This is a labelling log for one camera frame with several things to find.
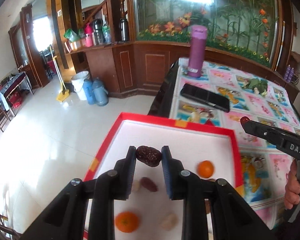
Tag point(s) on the green plastic bag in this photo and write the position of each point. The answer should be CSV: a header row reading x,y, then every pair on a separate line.
x,y
71,35

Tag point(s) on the black steel thermos flask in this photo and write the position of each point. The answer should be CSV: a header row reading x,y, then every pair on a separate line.
x,y
124,30

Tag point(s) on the purple thermos bottle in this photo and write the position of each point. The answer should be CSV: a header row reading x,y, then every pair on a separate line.
x,y
197,55

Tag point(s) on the colourful printed tablecloth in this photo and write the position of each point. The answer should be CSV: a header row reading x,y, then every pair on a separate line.
x,y
240,111

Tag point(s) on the dark side table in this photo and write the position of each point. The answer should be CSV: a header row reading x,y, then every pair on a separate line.
x,y
15,82

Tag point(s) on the black table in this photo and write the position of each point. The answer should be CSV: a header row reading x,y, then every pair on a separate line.
x,y
162,97

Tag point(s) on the blue thermos jug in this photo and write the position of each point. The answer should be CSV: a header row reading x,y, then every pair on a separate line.
x,y
100,92
88,92

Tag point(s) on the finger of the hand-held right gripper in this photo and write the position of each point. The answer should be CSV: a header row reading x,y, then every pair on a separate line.
x,y
255,128
290,133

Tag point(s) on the white plastic bucket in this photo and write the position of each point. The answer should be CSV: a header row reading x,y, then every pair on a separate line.
x,y
78,85

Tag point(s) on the metal frame chair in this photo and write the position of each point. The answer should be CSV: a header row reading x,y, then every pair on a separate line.
x,y
1,117

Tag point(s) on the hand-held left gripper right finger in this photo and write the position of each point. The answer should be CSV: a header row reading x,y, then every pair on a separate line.
x,y
166,172

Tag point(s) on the green leafy vegetable bunch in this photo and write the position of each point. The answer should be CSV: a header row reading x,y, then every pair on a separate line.
x,y
256,83

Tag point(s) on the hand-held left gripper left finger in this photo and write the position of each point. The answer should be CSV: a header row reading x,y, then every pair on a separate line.
x,y
131,172

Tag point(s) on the person's right hand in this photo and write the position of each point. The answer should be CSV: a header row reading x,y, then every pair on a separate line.
x,y
291,192

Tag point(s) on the wooden cabinet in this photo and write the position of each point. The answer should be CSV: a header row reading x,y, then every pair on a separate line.
x,y
152,67

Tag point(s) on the pink bottle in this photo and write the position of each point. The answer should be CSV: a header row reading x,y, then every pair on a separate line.
x,y
88,40

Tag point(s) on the black smartphone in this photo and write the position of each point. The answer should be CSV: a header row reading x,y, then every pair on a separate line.
x,y
205,97

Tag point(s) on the beige food chunk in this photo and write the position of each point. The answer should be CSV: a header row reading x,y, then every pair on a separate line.
x,y
137,186
168,221

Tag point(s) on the clear plastic bottle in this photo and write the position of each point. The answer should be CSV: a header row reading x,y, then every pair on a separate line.
x,y
107,33

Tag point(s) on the grey thermos flask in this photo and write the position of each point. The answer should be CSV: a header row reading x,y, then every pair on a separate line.
x,y
97,32

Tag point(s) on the orange mandarin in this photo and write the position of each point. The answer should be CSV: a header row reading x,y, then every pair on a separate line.
x,y
127,221
205,168

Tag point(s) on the dried red date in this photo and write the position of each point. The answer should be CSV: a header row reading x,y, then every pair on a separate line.
x,y
244,120
148,184
148,156

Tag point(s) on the red box with white inside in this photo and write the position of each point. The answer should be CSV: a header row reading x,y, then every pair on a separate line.
x,y
190,142

